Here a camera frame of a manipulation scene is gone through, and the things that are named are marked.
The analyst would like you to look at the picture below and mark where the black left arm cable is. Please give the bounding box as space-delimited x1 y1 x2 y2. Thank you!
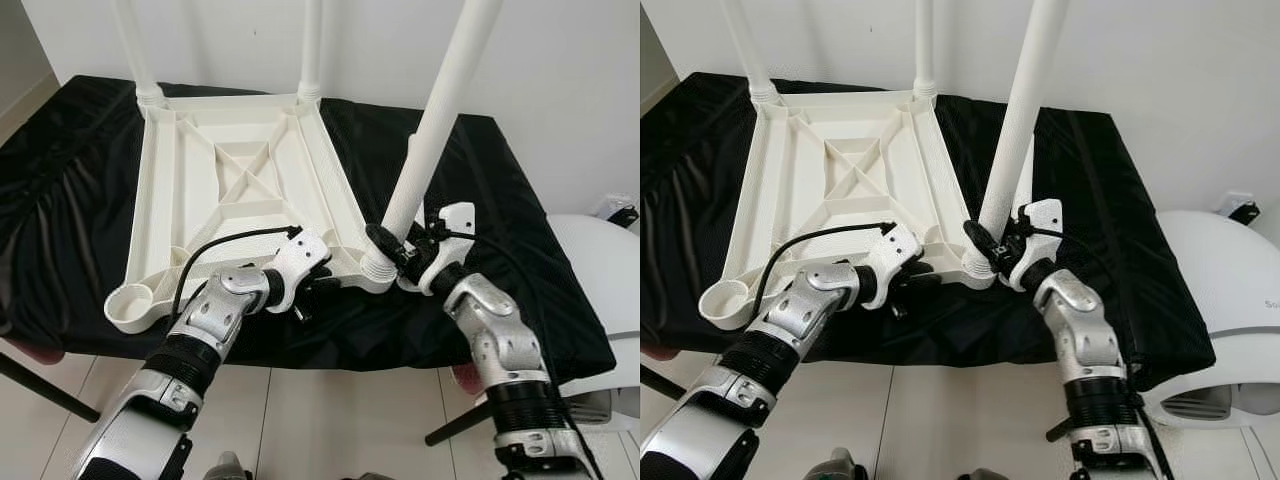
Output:
752 220 898 316
170 225 303 321

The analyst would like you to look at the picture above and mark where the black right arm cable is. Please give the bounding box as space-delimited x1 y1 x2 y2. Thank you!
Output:
1020 224 1176 480
425 226 591 471

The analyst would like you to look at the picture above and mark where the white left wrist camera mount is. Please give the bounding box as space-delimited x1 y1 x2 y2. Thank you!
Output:
265 228 331 311
862 222 926 306

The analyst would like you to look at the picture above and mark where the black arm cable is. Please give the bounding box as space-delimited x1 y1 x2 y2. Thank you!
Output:
425 226 591 471
1020 224 1176 480
170 225 303 321
752 220 898 316

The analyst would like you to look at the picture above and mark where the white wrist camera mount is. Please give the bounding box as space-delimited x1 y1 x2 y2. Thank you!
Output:
265 228 331 311
1008 198 1064 293
862 222 926 306
418 202 478 296

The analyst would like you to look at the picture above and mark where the white plastic table top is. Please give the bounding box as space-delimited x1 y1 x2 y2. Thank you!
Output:
103 92 399 334
698 90 999 331

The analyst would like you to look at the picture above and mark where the white dome litter box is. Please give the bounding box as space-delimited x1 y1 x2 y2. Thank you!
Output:
545 213 641 431
1145 210 1280 431

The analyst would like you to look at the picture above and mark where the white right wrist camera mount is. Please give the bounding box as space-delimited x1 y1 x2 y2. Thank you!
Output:
1008 198 1064 293
418 202 478 296

